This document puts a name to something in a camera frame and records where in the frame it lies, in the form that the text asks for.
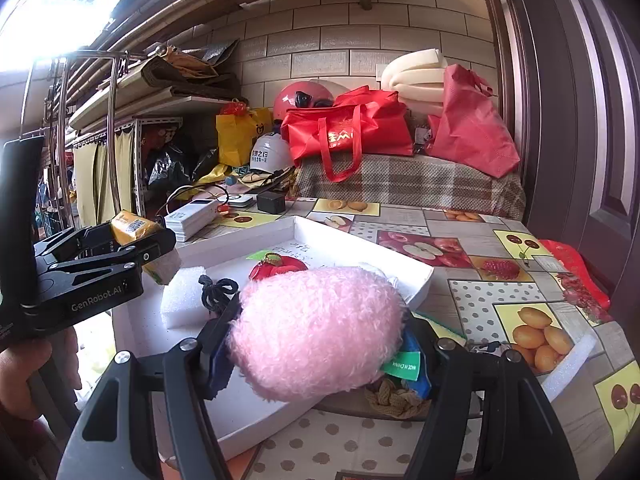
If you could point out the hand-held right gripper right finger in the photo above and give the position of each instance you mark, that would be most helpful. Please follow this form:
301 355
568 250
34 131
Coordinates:
422 385

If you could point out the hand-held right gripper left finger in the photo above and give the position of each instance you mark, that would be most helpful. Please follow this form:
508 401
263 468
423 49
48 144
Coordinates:
217 370

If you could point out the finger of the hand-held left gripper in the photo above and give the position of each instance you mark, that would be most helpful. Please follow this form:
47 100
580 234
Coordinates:
145 251
75 241

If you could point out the yellow sponge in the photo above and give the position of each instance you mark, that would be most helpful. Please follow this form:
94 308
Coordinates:
132 225

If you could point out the white foam tray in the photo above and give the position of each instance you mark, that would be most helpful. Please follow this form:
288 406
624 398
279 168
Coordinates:
240 425

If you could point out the white foam block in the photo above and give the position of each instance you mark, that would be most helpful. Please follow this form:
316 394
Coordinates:
185 297

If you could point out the pink plush toy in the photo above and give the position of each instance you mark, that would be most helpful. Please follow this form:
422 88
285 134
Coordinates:
315 330

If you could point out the green cloth piece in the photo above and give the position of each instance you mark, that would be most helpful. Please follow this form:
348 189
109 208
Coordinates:
260 255

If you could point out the white soft cloth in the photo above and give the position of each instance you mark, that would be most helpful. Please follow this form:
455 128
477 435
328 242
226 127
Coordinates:
375 271

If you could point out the red plush apple charm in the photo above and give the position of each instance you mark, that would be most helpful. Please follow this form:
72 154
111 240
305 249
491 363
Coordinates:
285 266

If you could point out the person's left hand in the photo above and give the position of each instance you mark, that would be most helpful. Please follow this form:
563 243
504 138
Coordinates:
35 375

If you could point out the white power bank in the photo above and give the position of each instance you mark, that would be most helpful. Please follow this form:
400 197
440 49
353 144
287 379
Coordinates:
187 220

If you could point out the yellow curtain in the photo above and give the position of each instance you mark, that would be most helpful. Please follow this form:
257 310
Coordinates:
87 185

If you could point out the yellow green scouring pad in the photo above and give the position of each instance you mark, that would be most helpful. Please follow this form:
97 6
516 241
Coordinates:
442 327

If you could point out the black plastic bag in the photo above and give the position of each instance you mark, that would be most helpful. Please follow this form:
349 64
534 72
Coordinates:
165 165

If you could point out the yellow cloth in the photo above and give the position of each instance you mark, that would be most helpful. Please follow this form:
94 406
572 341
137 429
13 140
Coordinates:
212 175

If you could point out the small white charger pad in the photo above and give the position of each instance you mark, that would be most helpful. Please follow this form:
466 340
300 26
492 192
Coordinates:
239 201

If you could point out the black charger cube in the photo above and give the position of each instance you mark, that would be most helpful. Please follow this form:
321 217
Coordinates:
271 203

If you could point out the metal storage rack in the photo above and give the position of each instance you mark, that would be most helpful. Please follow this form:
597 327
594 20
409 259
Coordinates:
116 110

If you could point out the yellow paper bag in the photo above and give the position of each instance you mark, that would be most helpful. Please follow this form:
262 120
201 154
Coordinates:
232 135

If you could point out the flat white foam sheet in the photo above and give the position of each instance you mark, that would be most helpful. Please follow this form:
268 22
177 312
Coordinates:
570 370

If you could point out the white helmet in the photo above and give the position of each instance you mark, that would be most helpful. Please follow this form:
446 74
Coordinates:
267 152

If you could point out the fruit print tablecloth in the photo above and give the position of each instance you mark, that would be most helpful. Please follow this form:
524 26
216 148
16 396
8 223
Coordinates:
400 217

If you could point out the folded brown cloth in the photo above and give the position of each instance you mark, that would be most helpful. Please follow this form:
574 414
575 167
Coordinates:
175 77

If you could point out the red plastic bag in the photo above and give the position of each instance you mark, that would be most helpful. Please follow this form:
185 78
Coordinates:
575 270

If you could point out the plaid blanket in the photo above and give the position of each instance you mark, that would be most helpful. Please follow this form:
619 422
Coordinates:
400 180

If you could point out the red helmet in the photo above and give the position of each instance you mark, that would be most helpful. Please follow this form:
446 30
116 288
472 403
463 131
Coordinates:
290 97

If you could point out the red tote bag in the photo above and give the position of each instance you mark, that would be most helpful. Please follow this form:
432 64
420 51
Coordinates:
350 130

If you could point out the red nonwoven bag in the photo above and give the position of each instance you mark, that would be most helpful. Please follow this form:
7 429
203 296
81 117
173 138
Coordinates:
470 125

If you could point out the rolled white foam sheet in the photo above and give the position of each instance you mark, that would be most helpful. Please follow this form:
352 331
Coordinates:
415 77

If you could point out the brown door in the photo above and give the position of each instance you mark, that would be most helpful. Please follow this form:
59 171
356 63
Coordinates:
575 110

